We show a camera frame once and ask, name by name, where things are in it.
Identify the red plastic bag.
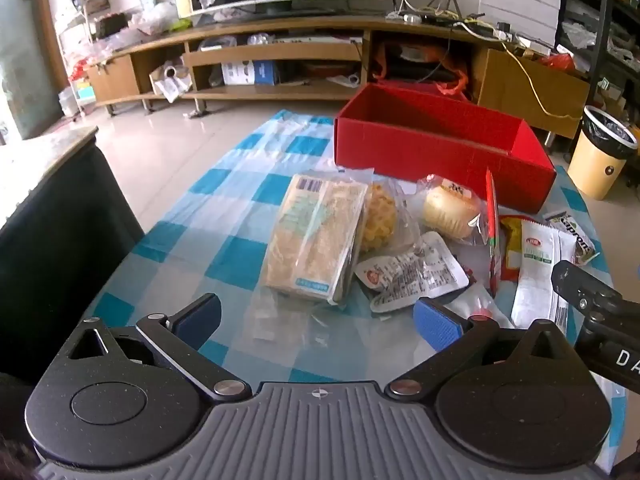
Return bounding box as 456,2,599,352
540,52,576,74

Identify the white green stick packet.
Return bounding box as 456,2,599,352
511,219,577,336

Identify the steamed cake packet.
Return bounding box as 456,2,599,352
402,174,488,247

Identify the white printed flat packet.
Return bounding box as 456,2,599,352
354,231,471,314

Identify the white storage cart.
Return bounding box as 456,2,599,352
57,25,97,122

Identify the dark cloth covered table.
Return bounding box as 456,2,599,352
0,127,146,386

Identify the orange plastic bag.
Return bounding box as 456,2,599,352
372,42,473,100

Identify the long red snack packet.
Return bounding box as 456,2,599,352
484,169,501,297

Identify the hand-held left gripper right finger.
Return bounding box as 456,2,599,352
384,296,577,404

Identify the sausage packet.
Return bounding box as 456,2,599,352
445,282,516,331

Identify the frosted glass door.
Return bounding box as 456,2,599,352
0,0,66,141

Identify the black metal shelf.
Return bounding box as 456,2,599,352
555,0,640,126

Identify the white plastic bag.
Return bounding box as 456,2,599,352
130,2,193,36

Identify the white slatted panel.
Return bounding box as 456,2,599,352
479,0,563,48

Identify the silver foil bag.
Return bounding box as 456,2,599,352
150,62,193,104

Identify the yellow cable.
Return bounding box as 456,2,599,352
417,0,583,121

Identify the dark green snack packet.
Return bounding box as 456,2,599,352
545,210,600,266

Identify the yellow puffed snack packet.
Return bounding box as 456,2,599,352
357,180,421,261

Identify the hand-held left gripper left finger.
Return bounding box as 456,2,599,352
65,293,253,404

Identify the black router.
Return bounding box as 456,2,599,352
387,0,487,25

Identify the sandwich packet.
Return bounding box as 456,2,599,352
252,169,376,341

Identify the red cardboard box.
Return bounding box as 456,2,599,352
334,84,557,215

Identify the yellow trash bin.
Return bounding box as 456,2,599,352
567,105,640,201

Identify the blue white carton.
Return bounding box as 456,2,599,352
221,60,280,86

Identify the blue white checkered tablecloth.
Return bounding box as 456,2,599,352
87,109,628,476

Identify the wooden tv stand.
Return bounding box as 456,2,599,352
85,15,592,141

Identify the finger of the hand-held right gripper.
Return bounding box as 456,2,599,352
550,260,622,314

